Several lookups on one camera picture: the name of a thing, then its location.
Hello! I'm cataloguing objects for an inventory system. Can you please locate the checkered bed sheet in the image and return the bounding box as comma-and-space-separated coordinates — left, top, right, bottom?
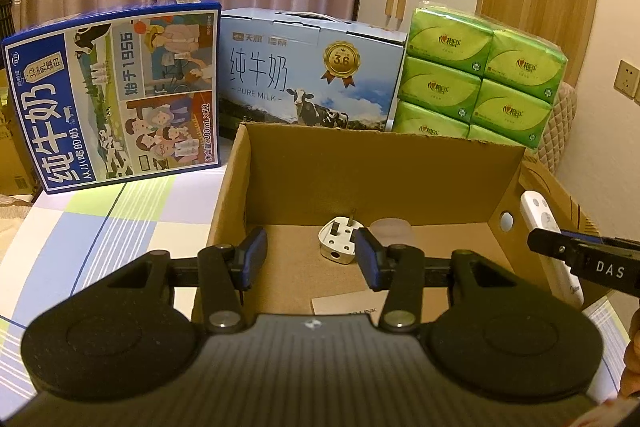
0, 179, 640, 408

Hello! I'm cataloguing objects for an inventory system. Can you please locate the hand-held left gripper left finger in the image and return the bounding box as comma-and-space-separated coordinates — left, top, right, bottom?
107, 227, 268, 334

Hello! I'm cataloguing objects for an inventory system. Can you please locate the stack of green tissue packs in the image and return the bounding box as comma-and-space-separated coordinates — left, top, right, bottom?
390, 0, 570, 152

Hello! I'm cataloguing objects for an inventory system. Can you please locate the small white plug adapter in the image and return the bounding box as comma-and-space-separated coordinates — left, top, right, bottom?
318, 208, 362, 266

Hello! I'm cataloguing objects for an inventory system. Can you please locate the light blue milk carton box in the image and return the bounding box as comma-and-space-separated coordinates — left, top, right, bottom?
220, 6, 408, 140

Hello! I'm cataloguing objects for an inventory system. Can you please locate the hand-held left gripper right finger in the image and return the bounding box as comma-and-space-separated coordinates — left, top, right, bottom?
352, 227, 506, 333

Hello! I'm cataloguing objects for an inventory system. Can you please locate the white remote control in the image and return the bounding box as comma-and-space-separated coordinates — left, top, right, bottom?
520, 191, 586, 309

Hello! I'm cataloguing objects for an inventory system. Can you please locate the brown cardboard carton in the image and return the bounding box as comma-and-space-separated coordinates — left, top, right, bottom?
0, 84, 38, 198

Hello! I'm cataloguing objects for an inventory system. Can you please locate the beige wall socket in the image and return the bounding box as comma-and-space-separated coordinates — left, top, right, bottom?
612, 59, 640, 95

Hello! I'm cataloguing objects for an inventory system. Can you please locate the brown cardboard box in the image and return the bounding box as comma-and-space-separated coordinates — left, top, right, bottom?
192, 122, 616, 323

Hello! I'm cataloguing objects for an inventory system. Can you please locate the dark blue milk carton box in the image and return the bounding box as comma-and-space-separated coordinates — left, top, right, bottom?
2, 0, 223, 195

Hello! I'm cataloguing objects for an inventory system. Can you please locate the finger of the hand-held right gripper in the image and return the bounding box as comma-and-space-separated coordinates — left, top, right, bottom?
528, 228, 640, 267

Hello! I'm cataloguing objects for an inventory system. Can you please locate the person's right hand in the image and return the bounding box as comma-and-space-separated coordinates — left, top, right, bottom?
620, 339, 640, 408

